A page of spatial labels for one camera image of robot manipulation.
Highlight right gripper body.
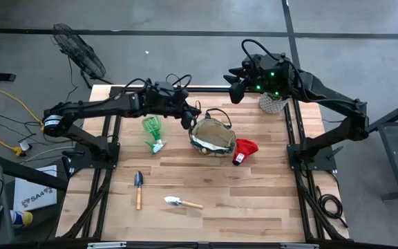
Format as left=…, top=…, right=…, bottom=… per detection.
left=229, top=53, right=290, bottom=104

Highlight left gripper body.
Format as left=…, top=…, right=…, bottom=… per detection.
left=169, top=90, right=195, bottom=131

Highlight beige gardening bag green trim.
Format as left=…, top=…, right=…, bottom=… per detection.
left=187, top=107, right=237, bottom=158

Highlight green plastic spray bottle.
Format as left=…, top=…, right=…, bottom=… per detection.
left=141, top=115, right=167, bottom=155

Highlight red gardening gloves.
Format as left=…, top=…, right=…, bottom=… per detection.
left=231, top=138, right=259, bottom=167

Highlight silver blade trowel wooden handle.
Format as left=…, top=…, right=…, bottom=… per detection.
left=164, top=196, right=204, bottom=210

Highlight dark blade trowel wooden handle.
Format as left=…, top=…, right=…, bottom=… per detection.
left=133, top=170, right=144, bottom=211

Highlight succulent in white patterned pot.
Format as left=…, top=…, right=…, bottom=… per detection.
left=258, top=91, right=290, bottom=115

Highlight black floor fan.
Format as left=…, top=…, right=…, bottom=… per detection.
left=50, top=23, right=113, bottom=89

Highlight white printed cardboard box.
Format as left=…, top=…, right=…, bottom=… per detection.
left=13, top=165, right=58, bottom=212

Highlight yellow white blue object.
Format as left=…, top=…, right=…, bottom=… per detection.
left=10, top=210, right=34, bottom=228

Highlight black aluminium table frame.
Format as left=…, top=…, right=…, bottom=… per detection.
left=57, top=85, right=350, bottom=243

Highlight black coiled cable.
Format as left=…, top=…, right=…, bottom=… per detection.
left=315, top=185, right=349, bottom=229

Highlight silver aluminium bracket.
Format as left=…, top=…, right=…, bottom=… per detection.
left=280, top=243, right=320, bottom=249
left=86, top=241, right=128, bottom=249

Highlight yellow extension cord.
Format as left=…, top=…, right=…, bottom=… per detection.
left=0, top=67, right=53, bottom=156

